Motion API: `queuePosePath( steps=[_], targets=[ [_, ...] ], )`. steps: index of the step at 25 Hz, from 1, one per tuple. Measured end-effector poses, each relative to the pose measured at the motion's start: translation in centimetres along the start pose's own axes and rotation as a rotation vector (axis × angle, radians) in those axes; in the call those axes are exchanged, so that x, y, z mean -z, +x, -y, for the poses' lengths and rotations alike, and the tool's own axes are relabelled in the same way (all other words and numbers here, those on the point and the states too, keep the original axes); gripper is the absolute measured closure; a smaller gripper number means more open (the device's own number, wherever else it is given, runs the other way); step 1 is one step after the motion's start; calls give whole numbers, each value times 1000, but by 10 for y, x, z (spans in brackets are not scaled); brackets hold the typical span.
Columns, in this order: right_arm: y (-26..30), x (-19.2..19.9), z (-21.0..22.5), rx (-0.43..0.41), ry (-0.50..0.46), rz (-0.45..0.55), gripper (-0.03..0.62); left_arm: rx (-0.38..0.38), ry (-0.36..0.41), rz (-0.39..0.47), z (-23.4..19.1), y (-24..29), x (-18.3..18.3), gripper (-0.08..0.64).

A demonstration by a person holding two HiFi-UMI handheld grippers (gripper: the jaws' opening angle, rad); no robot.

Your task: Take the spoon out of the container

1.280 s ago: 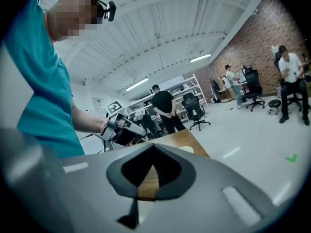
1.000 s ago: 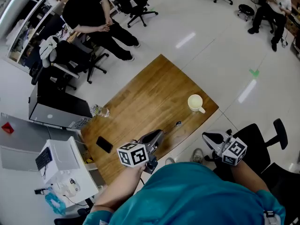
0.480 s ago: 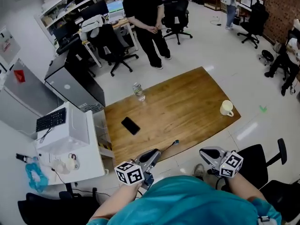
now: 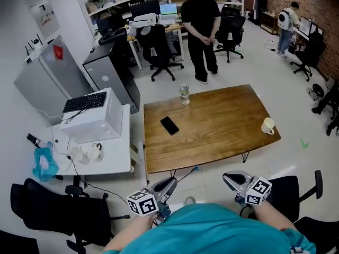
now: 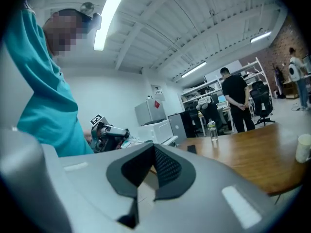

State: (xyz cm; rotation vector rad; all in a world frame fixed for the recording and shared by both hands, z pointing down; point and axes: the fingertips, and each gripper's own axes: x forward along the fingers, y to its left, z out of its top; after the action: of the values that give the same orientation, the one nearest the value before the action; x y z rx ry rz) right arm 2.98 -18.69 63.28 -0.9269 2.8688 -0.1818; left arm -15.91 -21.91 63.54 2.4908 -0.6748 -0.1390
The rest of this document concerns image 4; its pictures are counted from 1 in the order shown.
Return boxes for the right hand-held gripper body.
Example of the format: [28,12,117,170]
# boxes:
[234,177,273,206]

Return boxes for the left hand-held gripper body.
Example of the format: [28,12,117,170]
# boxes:
[126,190,172,223]

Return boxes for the person's left forearm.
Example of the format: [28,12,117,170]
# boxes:
[103,212,159,252]

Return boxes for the person's right forearm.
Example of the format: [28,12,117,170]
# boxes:
[254,200,297,232]

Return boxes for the black office chair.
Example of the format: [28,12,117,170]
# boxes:
[239,169,339,254]
[290,30,327,82]
[213,6,246,64]
[0,230,40,254]
[136,24,185,82]
[10,178,131,248]

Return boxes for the person's teal shirt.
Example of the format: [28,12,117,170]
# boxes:
[103,203,317,254]

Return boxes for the white side desk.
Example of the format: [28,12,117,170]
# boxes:
[39,104,135,176]

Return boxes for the black smartphone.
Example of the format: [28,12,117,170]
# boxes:
[160,116,180,136]

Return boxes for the white microwave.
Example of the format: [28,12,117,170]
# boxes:
[59,87,124,144]

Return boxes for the clear glass jar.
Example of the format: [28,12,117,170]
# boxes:
[179,84,191,106]

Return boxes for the teal plastic bag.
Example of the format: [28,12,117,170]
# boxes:
[32,141,59,183]

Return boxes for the black round stool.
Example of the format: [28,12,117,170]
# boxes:
[308,83,325,102]

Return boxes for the black keyboard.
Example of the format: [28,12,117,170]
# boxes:
[62,91,108,113]

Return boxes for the dark grey cabinet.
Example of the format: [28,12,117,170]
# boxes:
[82,40,141,113]

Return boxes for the black cylindrical bottle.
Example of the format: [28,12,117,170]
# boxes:
[26,133,43,149]

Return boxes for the silver fridge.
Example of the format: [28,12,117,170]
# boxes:
[13,35,92,126]

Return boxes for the small wooden cabinet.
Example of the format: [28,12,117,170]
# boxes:
[261,11,279,35]

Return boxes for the black computer monitor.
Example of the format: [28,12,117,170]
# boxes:
[298,16,324,41]
[129,0,162,20]

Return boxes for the white backpack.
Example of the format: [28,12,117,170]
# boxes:
[277,9,292,31]

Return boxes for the white garment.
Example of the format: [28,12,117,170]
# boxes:
[129,13,161,37]

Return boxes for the hanging clothes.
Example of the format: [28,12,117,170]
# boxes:
[253,0,268,26]

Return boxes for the open laptop bright screen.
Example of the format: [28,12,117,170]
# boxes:
[159,3,178,25]

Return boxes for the white mug black handle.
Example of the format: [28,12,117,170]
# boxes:
[88,142,104,162]

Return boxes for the black power cable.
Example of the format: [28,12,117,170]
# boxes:
[66,155,130,206]

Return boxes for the wall poster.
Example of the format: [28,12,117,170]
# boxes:
[29,0,61,41]

